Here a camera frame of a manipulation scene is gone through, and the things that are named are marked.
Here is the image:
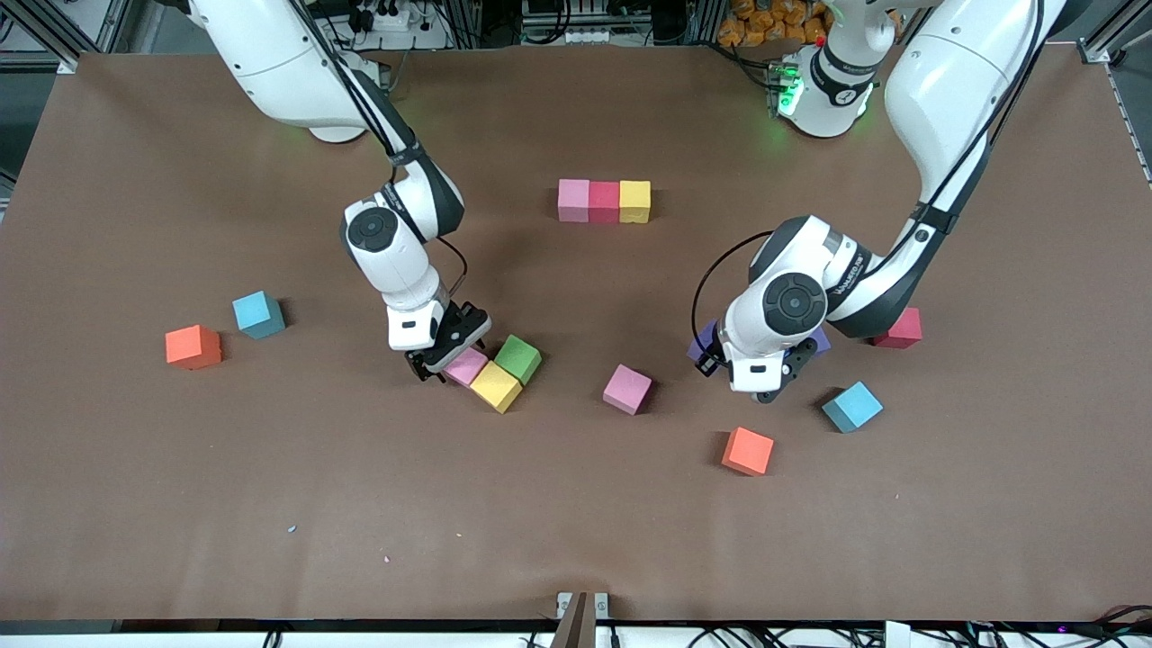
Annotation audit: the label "orange foam cube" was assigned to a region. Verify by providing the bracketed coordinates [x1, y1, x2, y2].
[165, 324, 223, 371]
[721, 427, 775, 477]

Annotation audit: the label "brown mounting post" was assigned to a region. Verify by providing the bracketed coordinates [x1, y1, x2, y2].
[551, 591, 597, 648]

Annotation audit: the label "black equipment rack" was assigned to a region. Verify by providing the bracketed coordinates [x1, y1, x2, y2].
[517, 0, 712, 48]

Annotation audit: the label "aluminium table side rail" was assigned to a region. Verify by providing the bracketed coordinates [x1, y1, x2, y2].
[1105, 63, 1152, 190]

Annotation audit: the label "white power strip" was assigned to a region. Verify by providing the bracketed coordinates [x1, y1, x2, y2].
[346, 0, 451, 50]

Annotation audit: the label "blue foam cube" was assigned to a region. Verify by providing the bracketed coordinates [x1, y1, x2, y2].
[822, 381, 885, 435]
[232, 290, 287, 341]

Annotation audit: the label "metal table edge bracket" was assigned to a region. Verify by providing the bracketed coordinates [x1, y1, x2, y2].
[556, 591, 610, 620]

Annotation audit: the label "orange snack bags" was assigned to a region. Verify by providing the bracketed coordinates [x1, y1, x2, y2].
[717, 0, 833, 48]

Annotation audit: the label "aluminium frame profile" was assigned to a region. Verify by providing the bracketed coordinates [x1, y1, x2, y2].
[1075, 0, 1152, 68]
[0, 0, 136, 75]

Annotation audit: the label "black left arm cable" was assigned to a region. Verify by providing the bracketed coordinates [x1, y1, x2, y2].
[691, 0, 1049, 343]

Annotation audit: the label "green foam cube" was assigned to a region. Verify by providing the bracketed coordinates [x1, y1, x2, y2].
[493, 334, 543, 386]

